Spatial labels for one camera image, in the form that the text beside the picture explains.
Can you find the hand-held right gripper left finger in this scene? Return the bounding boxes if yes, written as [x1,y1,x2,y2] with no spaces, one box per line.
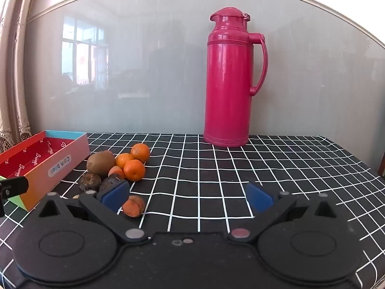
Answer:
[35,180,148,244]

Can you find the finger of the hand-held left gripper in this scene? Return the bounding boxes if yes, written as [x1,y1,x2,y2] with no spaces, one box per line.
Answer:
[0,176,30,217]

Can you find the peach coloured small fruit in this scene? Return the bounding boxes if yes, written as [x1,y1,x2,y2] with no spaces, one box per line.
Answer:
[108,165,126,180]

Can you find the orange tangerine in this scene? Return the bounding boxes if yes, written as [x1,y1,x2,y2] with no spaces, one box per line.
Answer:
[123,159,146,182]
[116,153,135,170]
[130,143,150,164]

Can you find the red cardboard box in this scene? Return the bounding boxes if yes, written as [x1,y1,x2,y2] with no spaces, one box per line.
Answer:
[0,130,90,212]

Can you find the dark wrinkled fruit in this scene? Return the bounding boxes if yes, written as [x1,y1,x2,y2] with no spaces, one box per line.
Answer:
[79,172,101,193]
[99,176,127,195]

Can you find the black white checked tablecloth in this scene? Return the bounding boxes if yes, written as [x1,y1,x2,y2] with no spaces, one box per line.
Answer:
[0,132,385,289]

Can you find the beige curtain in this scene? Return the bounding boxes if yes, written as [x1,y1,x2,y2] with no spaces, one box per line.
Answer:
[0,0,45,155]

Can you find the orange carrot piece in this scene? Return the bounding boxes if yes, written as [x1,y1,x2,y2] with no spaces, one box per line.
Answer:
[122,195,146,218]

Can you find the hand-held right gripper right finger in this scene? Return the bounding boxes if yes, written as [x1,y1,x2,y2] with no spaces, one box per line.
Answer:
[228,182,342,244]

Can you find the pink thermos jug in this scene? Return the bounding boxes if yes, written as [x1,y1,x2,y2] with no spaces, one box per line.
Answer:
[204,7,269,147]

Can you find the brown kiwi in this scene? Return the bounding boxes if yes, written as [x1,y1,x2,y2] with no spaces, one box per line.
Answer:
[87,150,116,178]

